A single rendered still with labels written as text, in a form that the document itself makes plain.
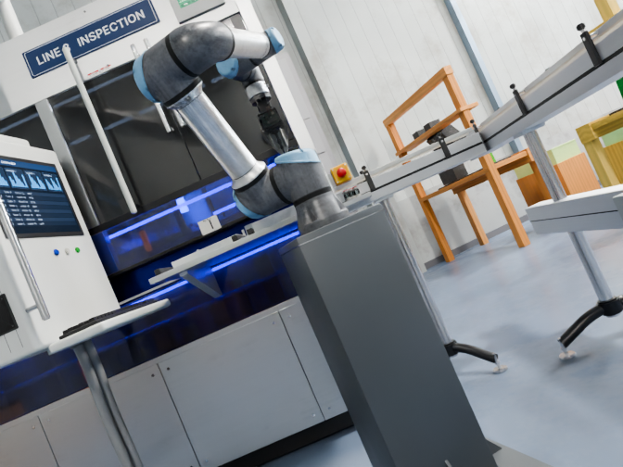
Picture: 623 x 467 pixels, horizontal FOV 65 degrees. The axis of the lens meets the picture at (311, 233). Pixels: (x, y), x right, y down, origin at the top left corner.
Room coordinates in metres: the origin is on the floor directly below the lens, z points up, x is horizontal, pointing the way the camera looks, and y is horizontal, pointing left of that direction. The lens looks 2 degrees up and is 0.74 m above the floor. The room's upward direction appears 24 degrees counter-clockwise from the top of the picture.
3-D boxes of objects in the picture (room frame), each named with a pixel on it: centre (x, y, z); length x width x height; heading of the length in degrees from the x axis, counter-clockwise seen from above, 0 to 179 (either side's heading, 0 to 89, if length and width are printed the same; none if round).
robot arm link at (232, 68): (1.55, 0.00, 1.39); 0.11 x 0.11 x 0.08; 66
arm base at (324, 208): (1.36, -0.04, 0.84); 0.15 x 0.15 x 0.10
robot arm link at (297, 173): (1.36, -0.04, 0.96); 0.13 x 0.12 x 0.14; 66
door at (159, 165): (2.05, 0.57, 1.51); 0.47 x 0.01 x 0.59; 89
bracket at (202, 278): (1.86, 0.46, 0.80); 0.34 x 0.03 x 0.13; 179
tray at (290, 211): (1.82, 0.04, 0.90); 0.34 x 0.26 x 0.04; 178
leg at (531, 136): (1.86, -0.92, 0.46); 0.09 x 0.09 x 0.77; 89
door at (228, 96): (2.04, 0.12, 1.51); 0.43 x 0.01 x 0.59; 89
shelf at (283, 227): (1.87, 0.21, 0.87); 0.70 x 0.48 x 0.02; 89
